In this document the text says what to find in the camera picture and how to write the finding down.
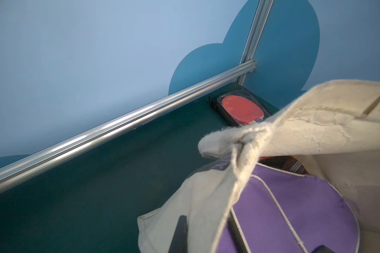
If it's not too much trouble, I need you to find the purple paddle case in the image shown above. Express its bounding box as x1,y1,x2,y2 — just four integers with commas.
217,164,360,253

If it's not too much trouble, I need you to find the clear-packaged red paddle set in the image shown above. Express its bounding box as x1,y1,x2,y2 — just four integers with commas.
210,89,272,127

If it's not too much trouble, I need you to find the black red paddle case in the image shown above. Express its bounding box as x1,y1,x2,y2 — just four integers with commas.
259,156,308,175

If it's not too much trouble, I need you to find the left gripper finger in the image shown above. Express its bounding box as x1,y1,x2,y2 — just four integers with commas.
168,215,189,253

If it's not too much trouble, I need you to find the cream canvas tote bag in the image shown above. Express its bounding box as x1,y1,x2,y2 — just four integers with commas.
138,80,380,253

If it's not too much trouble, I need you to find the aluminium back rail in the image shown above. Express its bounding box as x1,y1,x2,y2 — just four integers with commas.
0,60,257,193

